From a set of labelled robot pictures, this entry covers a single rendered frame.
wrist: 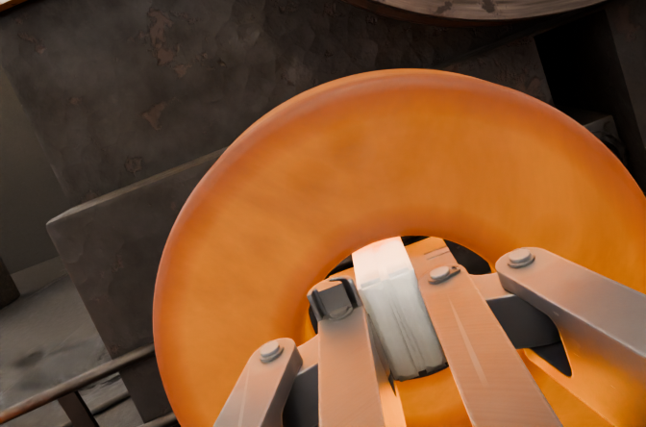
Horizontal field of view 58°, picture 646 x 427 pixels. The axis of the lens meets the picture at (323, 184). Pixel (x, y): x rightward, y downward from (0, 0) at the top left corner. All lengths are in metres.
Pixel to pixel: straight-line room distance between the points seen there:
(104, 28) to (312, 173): 0.44
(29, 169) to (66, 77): 6.85
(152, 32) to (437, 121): 0.44
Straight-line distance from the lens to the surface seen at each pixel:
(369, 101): 0.16
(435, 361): 0.16
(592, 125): 0.58
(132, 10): 0.58
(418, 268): 0.16
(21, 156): 7.45
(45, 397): 0.62
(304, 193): 0.16
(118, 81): 0.58
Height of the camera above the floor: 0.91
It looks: 11 degrees down
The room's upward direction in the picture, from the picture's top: 22 degrees counter-clockwise
